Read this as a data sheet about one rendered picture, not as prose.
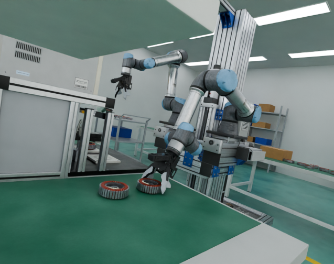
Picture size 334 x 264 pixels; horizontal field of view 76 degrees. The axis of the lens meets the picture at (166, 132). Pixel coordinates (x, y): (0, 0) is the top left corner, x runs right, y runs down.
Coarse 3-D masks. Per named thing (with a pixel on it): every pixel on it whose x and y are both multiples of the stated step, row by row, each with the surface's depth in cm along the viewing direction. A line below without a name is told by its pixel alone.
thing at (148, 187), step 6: (138, 180) 93; (144, 180) 95; (150, 180) 97; (156, 180) 97; (138, 186) 90; (144, 186) 88; (150, 186) 88; (156, 186) 89; (150, 192) 88; (156, 192) 89
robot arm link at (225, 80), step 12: (216, 72) 114; (228, 72) 111; (204, 84) 119; (216, 84) 114; (228, 84) 112; (228, 96) 123; (240, 96) 126; (240, 108) 134; (252, 108) 137; (240, 120) 149; (252, 120) 140
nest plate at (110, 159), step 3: (87, 156) 121; (90, 156) 121; (93, 156) 122; (96, 156) 124; (108, 156) 129; (111, 156) 130; (90, 159) 118; (93, 159) 115; (96, 159) 117; (108, 159) 121; (111, 159) 123; (114, 159) 124; (117, 159) 125; (96, 162) 113; (108, 162) 118; (111, 162) 119; (114, 162) 120; (117, 162) 122; (120, 162) 123
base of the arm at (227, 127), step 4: (224, 120) 153; (228, 120) 151; (232, 120) 151; (220, 124) 157; (224, 124) 152; (228, 124) 151; (232, 124) 151; (236, 124) 153; (220, 128) 153; (224, 128) 151; (228, 128) 150; (232, 128) 151; (236, 128) 152; (220, 132) 153; (224, 132) 151; (228, 132) 150; (232, 132) 150; (236, 132) 151
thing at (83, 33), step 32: (0, 0) 24; (32, 0) 22; (64, 0) 21; (96, 0) 20; (128, 0) 19; (160, 0) 18; (192, 0) 20; (0, 32) 38; (32, 32) 34; (64, 32) 31; (96, 32) 29; (128, 32) 27; (160, 32) 25; (192, 32) 23
